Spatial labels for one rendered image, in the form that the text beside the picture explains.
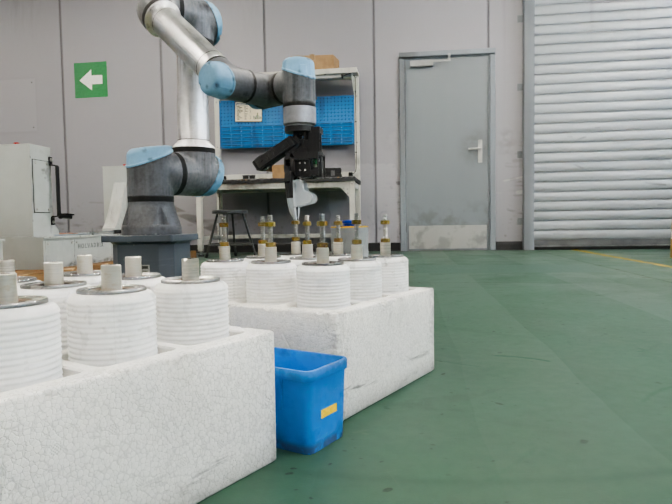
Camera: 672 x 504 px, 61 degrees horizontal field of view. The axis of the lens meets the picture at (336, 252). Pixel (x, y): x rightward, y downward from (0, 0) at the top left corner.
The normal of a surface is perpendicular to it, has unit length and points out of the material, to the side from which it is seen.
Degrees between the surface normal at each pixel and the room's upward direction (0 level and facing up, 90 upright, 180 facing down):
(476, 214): 90
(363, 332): 90
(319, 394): 92
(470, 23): 90
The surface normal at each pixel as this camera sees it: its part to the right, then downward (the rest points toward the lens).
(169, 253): 0.61, 0.04
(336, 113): -0.13, 0.05
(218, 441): 0.83, 0.02
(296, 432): -0.54, 0.09
